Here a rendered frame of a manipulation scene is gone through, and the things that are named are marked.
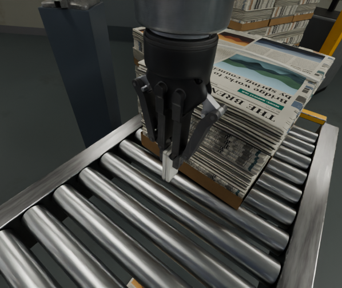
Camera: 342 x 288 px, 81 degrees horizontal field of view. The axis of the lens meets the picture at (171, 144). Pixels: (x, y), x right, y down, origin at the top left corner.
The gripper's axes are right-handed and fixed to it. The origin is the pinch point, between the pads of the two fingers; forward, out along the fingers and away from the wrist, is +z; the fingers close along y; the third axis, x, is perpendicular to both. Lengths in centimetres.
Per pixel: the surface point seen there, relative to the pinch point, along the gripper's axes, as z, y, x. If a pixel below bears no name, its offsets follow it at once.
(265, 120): -9.4, -10.2, -7.4
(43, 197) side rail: 13.4, 21.8, 14.8
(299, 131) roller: 14, -18, -46
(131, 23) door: 64, 252, -245
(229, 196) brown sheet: 10.1, -10.0, -7.3
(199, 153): 4.3, -1.2, -8.9
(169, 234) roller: 13.3, -4.1, 5.0
